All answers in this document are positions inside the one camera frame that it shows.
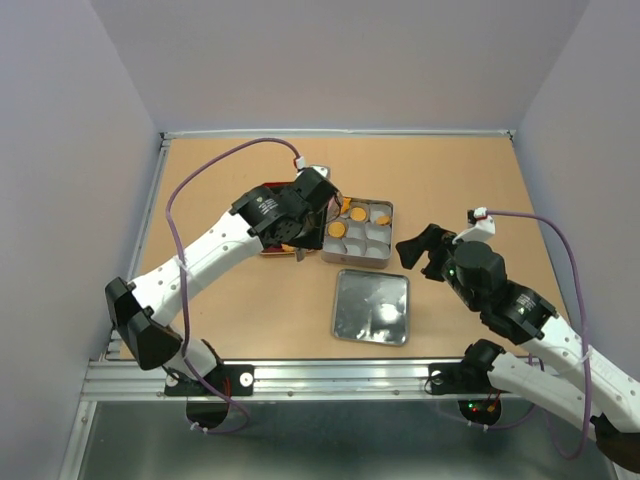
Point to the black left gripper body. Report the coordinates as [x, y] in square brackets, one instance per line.
[313, 231]

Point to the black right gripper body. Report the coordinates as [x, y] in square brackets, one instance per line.
[442, 266]

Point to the orange cat-shaped cookie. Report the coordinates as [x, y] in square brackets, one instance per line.
[345, 206]

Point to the round tan biscuit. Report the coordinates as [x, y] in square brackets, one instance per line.
[336, 229]
[358, 214]

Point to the square cookie tin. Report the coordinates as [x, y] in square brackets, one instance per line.
[365, 245]

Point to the silver tin lid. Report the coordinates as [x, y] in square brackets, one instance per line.
[371, 307]

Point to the silver metal tongs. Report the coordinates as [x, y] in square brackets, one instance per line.
[301, 254]

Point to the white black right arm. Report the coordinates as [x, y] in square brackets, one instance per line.
[574, 381]

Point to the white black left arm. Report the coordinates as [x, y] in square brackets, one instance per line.
[143, 309]

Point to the red rectangular tray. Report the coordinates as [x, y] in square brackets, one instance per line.
[280, 250]

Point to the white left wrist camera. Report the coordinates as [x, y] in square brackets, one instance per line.
[301, 164]

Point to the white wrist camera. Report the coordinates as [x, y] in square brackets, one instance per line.
[480, 226]
[301, 164]

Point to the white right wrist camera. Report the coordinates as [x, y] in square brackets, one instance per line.
[480, 226]

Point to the aluminium front rail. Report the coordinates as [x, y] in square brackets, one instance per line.
[278, 380]

